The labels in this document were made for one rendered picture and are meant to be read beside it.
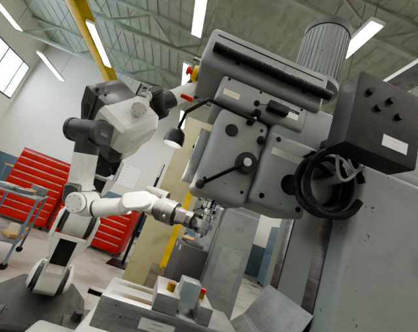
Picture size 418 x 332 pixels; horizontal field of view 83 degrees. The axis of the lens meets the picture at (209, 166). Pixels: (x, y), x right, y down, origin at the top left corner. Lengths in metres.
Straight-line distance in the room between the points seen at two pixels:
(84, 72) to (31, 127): 3.07
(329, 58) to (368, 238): 0.69
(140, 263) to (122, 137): 1.75
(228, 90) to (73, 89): 11.09
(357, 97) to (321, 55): 0.46
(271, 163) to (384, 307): 0.50
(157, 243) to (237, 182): 1.89
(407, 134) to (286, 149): 0.32
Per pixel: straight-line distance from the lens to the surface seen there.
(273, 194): 0.81
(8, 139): 11.97
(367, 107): 0.73
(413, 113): 0.82
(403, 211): 0.93
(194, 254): 1.13
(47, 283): 1.57
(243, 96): 0.87
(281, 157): 0.84
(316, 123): 0.96
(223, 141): 0.81
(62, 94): 11.84
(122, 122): 1.10
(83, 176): 1.03
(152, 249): 2.61
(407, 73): 3.67
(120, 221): 5.43
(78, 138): 1.04
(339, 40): 1.22
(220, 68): 0.90
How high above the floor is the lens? 1.22
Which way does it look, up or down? 14 degrees up
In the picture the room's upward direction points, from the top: 20 degrees clockwise
